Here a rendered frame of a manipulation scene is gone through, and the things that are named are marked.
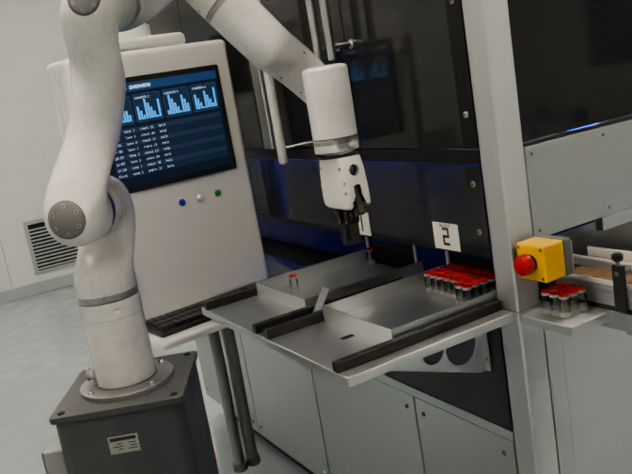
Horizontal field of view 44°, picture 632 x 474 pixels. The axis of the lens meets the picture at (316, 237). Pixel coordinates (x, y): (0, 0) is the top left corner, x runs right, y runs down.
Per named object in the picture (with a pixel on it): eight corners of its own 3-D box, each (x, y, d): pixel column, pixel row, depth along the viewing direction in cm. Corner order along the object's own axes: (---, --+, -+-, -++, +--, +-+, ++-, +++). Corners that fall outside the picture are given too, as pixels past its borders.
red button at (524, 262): (527, 270, 149) (525, 250, 148) (543, 273, 145) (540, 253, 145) (513, 276, 147) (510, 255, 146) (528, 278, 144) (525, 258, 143)
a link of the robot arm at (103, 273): (68, 309, 150) (39, 188, 145) (102, 282, 168) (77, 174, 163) (127, 301, 148) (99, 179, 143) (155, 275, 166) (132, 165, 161)
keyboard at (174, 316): (260, 287, 236) (258, 279, 235) (286, 292, 224) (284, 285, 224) (140, 329, 213) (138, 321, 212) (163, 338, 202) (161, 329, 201)
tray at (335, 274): (366, 260, 215) (364, 248, 214) (424, 274, 192) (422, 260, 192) (258, 295, 199) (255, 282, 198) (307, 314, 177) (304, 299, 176)
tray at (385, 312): (444, 278, 186) (442, 264, 185) (523, 296, 163) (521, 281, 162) (323, 321, 170) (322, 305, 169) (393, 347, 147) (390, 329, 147)
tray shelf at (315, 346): (357, 265, 219) (356, 259, 219) (542, 309, 159) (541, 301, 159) (201, 314, 197) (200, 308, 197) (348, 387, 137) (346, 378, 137)
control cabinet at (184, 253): (240, 274, 258) (194, 34, 242) (272, 279, 243) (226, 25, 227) (98, 321, 230) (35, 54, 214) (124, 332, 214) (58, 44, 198)
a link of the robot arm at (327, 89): (315, 137, 149) (310, 143, 140) (304, 68, 146) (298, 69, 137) (358, 131, 147) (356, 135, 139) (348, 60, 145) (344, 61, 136)
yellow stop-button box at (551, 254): (545, 268, 153) (541, 233, 152) (574, 274, 147) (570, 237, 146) (517, 278, 150) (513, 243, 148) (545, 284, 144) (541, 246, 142)
